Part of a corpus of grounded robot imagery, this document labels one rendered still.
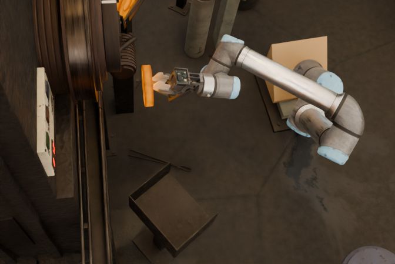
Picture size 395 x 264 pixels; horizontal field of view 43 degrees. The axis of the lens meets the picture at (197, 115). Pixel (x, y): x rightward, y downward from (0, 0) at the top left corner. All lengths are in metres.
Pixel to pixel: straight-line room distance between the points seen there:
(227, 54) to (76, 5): 0.77
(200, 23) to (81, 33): 1.32
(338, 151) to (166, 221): 0.71
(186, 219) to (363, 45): 1.84
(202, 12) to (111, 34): 1.14
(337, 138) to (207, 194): 0.88
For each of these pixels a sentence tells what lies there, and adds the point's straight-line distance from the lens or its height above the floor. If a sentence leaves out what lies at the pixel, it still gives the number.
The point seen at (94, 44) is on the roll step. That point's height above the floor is 1.25.
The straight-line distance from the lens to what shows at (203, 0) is 2.56.
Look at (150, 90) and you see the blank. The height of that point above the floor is 0.88.
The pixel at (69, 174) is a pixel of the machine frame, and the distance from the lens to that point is 1.72.
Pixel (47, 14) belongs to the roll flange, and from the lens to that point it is 1.50.
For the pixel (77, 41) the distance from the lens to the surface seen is 1.47.
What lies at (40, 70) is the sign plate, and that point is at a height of 1.24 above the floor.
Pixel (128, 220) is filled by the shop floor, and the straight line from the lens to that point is 2.56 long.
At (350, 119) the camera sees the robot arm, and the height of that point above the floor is 0.84.
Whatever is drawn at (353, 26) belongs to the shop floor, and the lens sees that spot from 3.40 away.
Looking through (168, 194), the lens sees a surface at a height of 0.60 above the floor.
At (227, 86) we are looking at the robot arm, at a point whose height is 0.82.
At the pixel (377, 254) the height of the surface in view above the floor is 0.43.
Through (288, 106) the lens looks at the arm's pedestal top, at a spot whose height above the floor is 0.12.
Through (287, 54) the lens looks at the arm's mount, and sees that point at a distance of 2.70.
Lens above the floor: 2.48
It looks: 63 degrees down
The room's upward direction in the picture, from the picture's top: 14 degrees clockwise
